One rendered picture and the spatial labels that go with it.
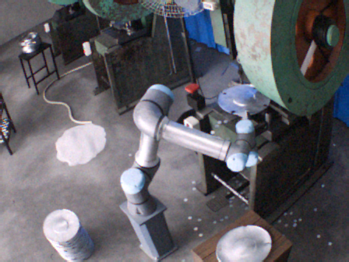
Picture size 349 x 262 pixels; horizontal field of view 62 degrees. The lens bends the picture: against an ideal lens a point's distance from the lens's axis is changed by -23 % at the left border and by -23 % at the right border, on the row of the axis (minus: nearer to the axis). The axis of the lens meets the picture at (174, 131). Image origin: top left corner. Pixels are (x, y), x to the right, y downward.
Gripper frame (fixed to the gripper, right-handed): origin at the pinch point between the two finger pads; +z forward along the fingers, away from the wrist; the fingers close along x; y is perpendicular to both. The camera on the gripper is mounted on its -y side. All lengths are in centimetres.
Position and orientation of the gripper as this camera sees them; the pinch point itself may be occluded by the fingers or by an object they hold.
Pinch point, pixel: (248, 112)
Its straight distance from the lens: 180.3
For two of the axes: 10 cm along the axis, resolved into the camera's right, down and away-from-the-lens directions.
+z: 0.6, -6.0, 8.0
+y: -9.9, 0.8, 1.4
